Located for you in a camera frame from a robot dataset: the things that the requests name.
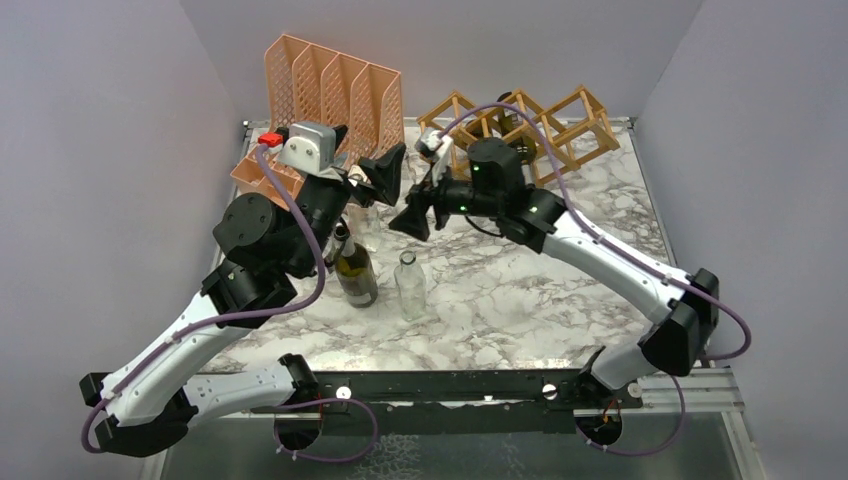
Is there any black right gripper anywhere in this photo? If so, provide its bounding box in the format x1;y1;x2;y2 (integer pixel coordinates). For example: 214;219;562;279
388;159;502;242

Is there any green wine bottle silver foil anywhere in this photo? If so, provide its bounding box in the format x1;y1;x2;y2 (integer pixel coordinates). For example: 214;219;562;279
498;109;537;165

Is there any wooden wine rack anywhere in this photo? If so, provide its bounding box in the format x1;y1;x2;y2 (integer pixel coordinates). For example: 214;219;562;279
449;85;620;186

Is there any green wine bottle dark neck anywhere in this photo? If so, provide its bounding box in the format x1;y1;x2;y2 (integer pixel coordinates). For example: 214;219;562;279
458;116;499;147

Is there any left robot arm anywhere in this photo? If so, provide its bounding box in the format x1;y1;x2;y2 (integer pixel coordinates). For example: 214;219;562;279
80;122;406;458

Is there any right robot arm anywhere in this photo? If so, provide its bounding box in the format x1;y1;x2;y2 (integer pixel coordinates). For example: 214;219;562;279
390;130;719;407

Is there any clear glass bottle front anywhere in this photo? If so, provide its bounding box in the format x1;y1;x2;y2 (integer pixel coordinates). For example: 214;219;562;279
394;250;427;320

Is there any orange plastic file organizer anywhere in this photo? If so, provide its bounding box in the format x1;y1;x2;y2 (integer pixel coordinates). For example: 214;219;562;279
229;33;406;213

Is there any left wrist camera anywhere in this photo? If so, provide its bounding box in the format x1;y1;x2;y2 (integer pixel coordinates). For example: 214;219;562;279
258;121;342;180

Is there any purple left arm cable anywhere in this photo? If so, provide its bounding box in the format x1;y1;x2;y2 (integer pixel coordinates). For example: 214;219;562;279
79;145;380;465

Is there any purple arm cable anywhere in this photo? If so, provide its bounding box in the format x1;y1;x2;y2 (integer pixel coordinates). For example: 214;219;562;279
79;145;380;465
437;101;755;460

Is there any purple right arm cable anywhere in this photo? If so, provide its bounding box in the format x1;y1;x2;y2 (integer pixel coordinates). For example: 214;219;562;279
437;101;755;460

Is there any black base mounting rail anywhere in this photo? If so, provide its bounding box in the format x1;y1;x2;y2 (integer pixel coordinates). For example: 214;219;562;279
248;367;644;439

